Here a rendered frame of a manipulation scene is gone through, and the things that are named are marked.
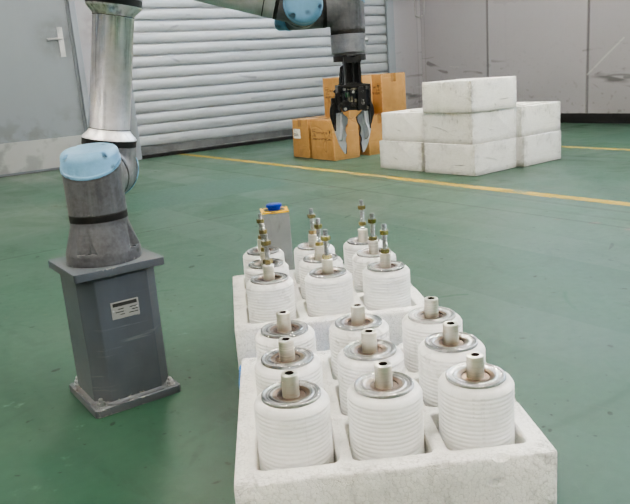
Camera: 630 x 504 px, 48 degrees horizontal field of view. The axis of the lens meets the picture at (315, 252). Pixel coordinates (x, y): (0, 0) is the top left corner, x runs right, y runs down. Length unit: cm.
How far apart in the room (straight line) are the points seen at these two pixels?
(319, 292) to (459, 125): 294
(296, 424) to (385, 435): 11
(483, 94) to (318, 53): 368
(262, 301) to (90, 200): 39
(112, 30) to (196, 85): 536
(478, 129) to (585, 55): 319
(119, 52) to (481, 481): 111
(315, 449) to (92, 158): 79
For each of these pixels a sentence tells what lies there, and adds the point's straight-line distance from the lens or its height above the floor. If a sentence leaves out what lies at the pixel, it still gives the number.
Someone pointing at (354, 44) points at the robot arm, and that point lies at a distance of 156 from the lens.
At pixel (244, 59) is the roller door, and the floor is 82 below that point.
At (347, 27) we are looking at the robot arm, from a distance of 156.
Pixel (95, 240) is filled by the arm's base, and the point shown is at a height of 35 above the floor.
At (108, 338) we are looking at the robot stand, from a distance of 148.
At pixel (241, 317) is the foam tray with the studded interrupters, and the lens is 142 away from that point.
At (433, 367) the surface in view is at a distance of 101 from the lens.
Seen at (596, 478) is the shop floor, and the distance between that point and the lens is 123.
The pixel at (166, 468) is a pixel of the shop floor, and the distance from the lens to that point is 130.
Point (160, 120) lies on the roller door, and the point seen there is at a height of 33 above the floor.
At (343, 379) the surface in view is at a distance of 101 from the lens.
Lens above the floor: 64
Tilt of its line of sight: 14 degrees down
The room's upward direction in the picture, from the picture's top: 4 degrees counter-clockwise
